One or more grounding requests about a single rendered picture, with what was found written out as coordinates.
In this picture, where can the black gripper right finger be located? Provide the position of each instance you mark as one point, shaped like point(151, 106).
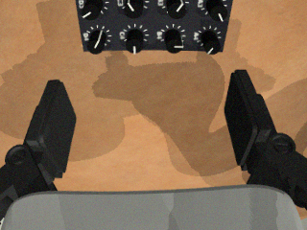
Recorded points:
point(253, 136)

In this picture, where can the black knob box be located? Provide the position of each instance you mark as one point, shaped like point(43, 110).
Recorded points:
point(117, 25)

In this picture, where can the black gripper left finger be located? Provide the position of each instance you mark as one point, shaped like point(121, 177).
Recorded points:
point(45, 152)

